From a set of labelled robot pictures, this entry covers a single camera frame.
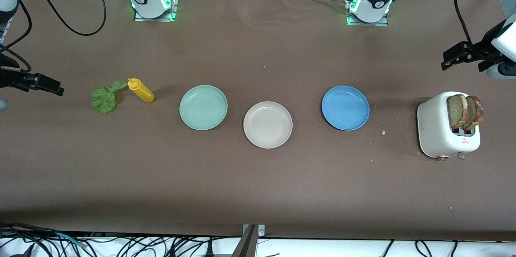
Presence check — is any green lettuce leaf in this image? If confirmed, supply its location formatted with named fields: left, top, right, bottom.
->
left=91, top=81, right=129, bottom=114

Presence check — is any brown bread slice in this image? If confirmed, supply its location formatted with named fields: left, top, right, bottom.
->
left=464, top=95, right=484, bottom=132
left=447, top=94, right=470, bottom=131

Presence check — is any yellow mustard squeeze bottle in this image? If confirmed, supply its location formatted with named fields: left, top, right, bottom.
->
left=128, top=78, right=155, bottom=103

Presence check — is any blue plate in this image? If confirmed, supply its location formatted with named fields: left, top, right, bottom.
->
left=321, top=85, right=370, bottom=131

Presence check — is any light green plate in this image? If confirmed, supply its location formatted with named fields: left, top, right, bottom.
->
left=179, top=85, right=228, bottom=131

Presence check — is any beige plate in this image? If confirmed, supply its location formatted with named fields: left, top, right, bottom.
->
left=243, top=101, right=293, bottom=149

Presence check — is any white toaster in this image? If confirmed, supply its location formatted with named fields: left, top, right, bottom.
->
left=417, top=91, right=481, bottom=161

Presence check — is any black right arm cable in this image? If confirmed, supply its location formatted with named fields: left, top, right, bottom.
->
left=0, top=0, right=107, bottom=73

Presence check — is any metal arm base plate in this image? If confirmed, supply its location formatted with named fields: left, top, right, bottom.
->
left=133, top=0, right=179, bottom=22
left=346, top=0, right=390, bottom=27

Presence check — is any teal cable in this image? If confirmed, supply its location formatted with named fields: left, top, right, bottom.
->
left=56, top=232, right=87, bottom=249

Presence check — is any aluminium frame post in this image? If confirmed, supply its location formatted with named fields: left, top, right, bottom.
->
left=232, top=225, right=259, bottom=257

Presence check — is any metal corner bracket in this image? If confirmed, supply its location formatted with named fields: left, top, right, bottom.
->
left=242, top=224, right=266, bottom=238

